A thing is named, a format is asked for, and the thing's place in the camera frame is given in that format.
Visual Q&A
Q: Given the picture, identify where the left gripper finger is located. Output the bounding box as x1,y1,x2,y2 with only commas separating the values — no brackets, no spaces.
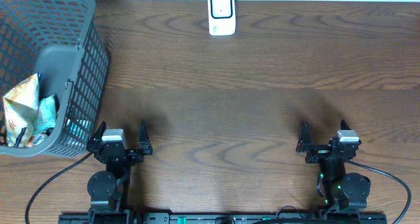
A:
87,121,106,146
138,120,151,152

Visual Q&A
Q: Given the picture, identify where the teal wet wipes pack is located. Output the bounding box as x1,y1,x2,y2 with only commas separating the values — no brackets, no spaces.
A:
33,95,56,135

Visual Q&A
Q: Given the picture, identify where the yellow snack bag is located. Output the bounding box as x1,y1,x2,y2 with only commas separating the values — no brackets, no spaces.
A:
3,74,40,148

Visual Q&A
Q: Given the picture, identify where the small orange box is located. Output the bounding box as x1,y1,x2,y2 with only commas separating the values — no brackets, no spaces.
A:
26,133,49,148

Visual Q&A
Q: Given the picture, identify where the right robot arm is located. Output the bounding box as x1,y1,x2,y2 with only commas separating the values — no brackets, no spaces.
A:
296,120,371,211

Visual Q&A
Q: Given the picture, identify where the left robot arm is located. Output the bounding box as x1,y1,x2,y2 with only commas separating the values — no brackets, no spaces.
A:
87,120,153,223

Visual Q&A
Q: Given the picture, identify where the white barcode scanner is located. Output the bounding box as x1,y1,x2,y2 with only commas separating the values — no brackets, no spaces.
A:
207,0,236,36

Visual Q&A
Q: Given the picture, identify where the grey plastic shopping basket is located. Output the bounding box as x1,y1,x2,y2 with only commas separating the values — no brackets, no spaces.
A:
1,0,110,157

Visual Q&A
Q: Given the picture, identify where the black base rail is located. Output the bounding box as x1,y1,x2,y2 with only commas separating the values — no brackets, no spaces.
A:
58,212,388,224

